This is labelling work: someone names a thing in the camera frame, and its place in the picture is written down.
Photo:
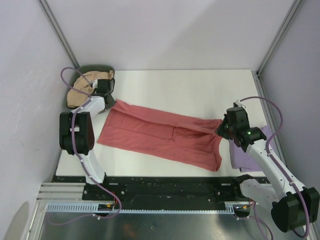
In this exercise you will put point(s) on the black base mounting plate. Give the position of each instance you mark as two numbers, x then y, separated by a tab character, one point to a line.
179	192

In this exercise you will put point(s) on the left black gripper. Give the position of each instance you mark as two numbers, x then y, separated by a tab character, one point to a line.
112	103

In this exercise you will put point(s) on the right aluminium frame post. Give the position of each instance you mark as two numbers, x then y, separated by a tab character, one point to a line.
280	34

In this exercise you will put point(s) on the aluminium frame post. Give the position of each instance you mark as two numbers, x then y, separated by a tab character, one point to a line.
280	34
52	20

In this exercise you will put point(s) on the left aluminium frame post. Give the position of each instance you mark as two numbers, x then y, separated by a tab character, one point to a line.
52	20

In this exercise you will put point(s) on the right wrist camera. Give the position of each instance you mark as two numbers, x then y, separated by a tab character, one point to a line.
237	118

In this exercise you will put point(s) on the grey slotted cable duct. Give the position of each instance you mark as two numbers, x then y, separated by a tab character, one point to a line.
228	207

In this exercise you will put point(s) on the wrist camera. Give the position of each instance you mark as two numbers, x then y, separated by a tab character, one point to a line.
237	118
103	86

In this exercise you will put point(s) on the lilac folded t shirt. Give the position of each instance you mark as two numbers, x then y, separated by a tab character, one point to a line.
241	160

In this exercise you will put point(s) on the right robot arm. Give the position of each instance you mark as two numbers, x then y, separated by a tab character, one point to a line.
292	205

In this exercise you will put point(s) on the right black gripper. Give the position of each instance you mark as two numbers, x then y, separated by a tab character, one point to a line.
220	131

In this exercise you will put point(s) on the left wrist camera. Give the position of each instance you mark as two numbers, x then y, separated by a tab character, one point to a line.
103	86

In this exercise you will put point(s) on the dark green plastic bin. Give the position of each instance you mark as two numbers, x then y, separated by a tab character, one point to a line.
87	68

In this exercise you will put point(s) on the beige t shirt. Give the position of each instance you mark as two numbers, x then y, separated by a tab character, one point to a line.
85	84

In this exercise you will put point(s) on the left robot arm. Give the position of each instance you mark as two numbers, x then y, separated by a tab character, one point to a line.
76	134

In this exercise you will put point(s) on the pink t shirt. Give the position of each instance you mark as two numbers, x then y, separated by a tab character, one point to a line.
162	134

